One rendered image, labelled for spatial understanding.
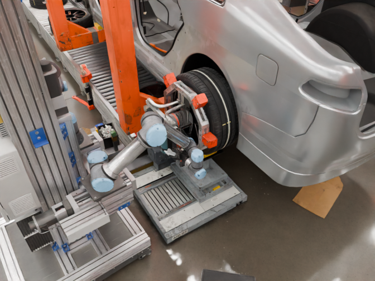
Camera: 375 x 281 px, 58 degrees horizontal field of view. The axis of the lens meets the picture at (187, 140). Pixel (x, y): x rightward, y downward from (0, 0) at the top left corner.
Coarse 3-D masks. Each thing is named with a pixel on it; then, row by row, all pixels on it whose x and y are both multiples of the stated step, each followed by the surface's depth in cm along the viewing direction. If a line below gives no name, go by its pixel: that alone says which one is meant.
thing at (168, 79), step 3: (165, 75) 257; (168, 75) 258; (171, 75) 259; (174, 75) 260; (165, 78) 258; (168, 78) 257; (171, 78) 258; (174, 78) 259; (165, 81) 261; (168, 81) 257; (171, 81) 258; (174, 81) 259; (165, 84) 262; (168, 84) 258
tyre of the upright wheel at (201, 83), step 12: (192, 72) 251; (204, 72) 249; (216, 72) 249; (192, 84) 243; (204, 84) 240; (216, 84) 241; (228, 84) 244; (216, 96) 237; (228, 96) 241; (216, 108) 235; (228, 108) 241; (216, 120) 236; (216, 132) 240; (228, 132) 246; (228, 144) 261
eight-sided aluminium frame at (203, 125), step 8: (168, 88) 261; (176, 88) 249; (184, 88) 248; (184, 96) 243; (192, 96) 236; (192, 104) 237; (200, 112) 239; (200, 120) 236; (200, 128) 238; (208, 128) 241; (200, 136) 243; (200, 144) 248
